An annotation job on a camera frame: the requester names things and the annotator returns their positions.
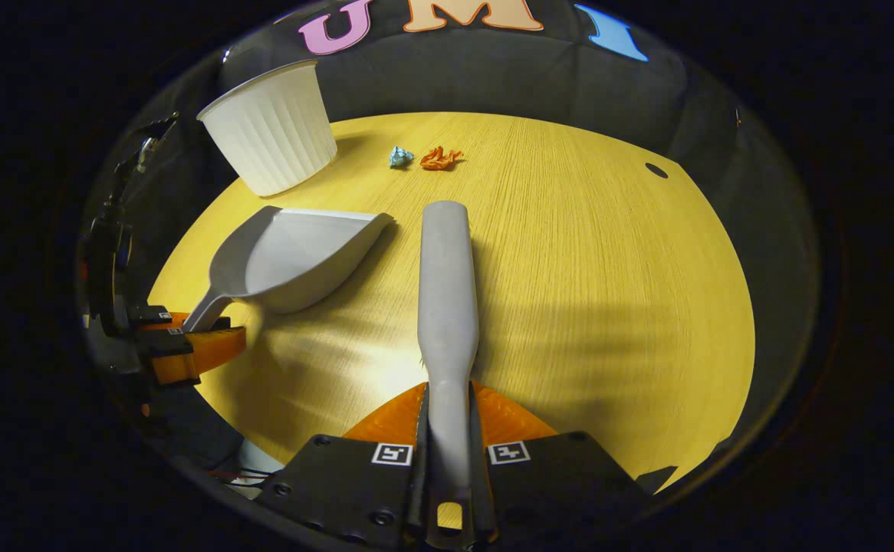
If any orange paper scrap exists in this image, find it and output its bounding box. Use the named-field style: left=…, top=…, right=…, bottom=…
left=420, top=146, right=465, bottom=171

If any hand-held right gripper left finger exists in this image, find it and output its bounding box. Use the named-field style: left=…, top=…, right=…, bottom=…
left=254, top=382, right=431, bottom=550

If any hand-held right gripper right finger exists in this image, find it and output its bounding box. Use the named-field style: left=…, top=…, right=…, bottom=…
left=468, top=381, right=651, bottom=547

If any grey plastic dustpan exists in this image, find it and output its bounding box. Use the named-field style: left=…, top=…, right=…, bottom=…
left=181, top=205, right=396, bottom=334

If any white ribbed garbage bin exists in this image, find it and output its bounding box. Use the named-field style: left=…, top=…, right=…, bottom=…
left=196, top=60, right=338, bottom=198

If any small grey broom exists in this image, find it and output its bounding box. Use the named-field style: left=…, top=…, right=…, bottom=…
left=416, top=200, right=481, bottom=549

